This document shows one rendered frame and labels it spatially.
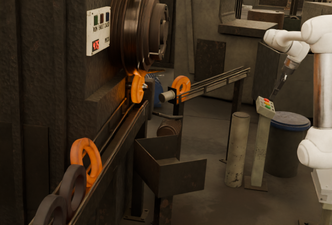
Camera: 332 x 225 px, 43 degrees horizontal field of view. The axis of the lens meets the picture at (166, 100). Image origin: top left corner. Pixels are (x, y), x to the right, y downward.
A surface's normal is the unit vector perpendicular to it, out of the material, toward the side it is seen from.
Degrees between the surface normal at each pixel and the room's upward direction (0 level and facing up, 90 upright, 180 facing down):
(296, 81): 90
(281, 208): 0
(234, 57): 90
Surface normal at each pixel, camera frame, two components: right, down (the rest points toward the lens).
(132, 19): -0.14, -0.05
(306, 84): 0.09, 0.30
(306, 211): 0.07, -0.95
